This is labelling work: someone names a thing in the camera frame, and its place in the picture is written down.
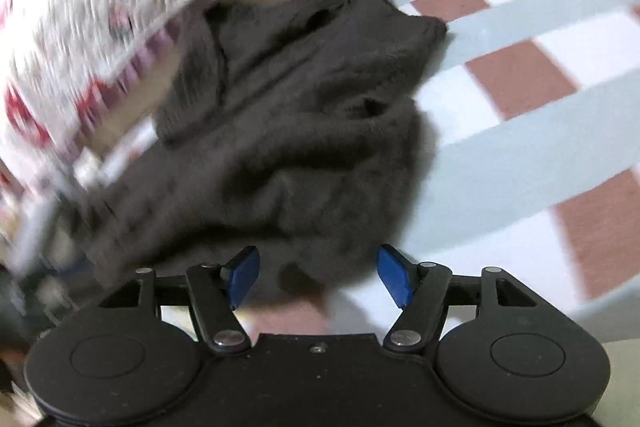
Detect dark grey garment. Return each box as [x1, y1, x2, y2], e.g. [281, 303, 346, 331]
[75, 0, 449, 308]

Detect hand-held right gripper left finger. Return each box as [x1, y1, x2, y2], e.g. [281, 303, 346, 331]
[99, 245, 261, 354]

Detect checked bed sheet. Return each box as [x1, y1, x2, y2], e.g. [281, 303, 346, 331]
[235, 0, 640, 344]

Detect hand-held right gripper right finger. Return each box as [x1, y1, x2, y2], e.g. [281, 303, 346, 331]
[376, 244, 541, 354]

